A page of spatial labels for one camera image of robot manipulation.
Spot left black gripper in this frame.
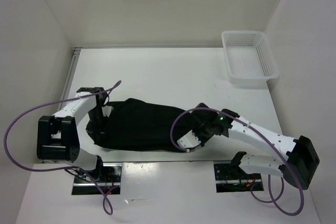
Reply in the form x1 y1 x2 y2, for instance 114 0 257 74
85 106 109 144

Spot black shorts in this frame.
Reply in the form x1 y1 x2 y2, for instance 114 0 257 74
92 98 212 153

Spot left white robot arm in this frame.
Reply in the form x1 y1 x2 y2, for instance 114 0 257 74
37 87 109 182

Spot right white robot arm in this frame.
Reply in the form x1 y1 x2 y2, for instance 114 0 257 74
201 108 320 190

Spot white plastic basket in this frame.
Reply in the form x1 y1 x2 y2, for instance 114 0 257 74
222 30 279 86

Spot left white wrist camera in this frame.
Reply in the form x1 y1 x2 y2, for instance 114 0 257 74
102 105 113 117

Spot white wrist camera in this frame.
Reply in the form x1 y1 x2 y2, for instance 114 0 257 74
102 105 113 117
177 131 201 153

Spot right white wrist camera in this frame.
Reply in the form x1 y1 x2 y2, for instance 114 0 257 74
177 131 201 153

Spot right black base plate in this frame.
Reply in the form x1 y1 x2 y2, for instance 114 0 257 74
213 162 264 193

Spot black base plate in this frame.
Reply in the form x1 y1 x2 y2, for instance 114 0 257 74
213 162 264 193
68 163 122 196

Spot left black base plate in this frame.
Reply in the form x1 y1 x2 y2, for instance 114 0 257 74
68 163 122 196

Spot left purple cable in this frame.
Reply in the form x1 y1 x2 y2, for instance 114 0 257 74
4 80 123 215

